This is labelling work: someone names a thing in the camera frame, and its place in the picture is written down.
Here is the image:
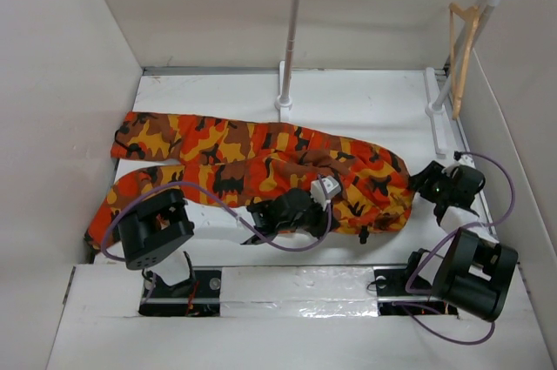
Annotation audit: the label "orange camouflage trousers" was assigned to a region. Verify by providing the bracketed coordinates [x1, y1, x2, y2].
[84, 111, 414, 249]

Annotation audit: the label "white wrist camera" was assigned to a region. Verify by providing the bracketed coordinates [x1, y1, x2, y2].
[310, 176, 342, 210]
[453, 151, 475, 168]

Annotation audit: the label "purple cable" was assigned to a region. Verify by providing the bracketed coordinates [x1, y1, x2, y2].
[99, 173, 336, 301]
[399, 151, 517, 346]

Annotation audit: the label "black base rail with foil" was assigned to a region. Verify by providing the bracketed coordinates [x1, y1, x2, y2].
[136, 248, 457, 319]

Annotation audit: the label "wooden clothes hanger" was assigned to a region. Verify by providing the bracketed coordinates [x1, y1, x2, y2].
[448, 2, 480, 120]

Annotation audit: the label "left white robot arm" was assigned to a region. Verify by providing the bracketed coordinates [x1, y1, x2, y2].
[114, 178, 338, 298]

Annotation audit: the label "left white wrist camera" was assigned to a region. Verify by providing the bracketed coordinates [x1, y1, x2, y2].
[310, 176, 342, 210]

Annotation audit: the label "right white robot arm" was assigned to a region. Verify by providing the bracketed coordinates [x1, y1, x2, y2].
[402, 161, 518, 322]

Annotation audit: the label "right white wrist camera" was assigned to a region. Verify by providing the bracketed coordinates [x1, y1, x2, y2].
[453, 151, 475, 168]

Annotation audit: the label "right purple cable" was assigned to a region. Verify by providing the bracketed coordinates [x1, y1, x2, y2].
[399, 151, 517, 346]

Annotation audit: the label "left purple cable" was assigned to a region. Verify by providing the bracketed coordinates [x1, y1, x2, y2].
[99, 173, 336, 301]

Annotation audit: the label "white and silver clothes rack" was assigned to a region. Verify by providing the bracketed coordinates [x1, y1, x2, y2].
[275, 0, 501, 158]

